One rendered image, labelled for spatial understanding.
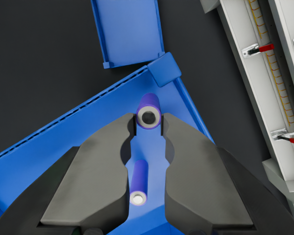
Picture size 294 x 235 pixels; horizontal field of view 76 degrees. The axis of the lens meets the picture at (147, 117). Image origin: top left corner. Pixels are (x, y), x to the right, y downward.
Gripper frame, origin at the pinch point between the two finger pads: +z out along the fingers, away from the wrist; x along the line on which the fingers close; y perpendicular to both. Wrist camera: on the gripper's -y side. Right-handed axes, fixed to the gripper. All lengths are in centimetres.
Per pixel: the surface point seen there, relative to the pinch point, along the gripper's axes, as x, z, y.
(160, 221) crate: 1.5, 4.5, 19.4
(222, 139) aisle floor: 28, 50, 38
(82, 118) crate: -8.1, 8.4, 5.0
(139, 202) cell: -0.9, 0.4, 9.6
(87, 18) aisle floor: -22, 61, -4
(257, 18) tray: 28, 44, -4
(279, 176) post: 45, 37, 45
